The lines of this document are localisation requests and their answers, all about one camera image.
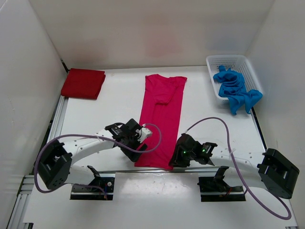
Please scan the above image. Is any pink t shirt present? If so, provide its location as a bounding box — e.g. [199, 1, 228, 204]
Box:
[134, 74, 187, 170]

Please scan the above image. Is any dark red t shirt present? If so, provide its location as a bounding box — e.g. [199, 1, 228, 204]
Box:
[61, 68, 106, 100]

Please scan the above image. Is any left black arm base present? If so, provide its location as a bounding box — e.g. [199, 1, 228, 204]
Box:
[70, 166, 115, 201]

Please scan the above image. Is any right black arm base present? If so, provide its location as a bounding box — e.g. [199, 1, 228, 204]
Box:
[197, 166, 246, 202]

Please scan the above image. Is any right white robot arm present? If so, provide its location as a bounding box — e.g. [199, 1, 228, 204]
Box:
[169, 134, 300, 199]

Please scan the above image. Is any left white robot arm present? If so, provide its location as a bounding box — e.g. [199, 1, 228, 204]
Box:
[37, 119, 153, 192]

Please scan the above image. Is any blue t shirt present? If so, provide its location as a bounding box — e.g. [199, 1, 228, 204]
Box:
[213, 65, 263, 115]

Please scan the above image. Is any white plastic basket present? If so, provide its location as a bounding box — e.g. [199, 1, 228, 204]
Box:
[206, 54, 263, 104]

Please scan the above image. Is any aluminium frame rail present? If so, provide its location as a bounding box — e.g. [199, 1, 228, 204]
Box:
[6, 96, 68, 229]

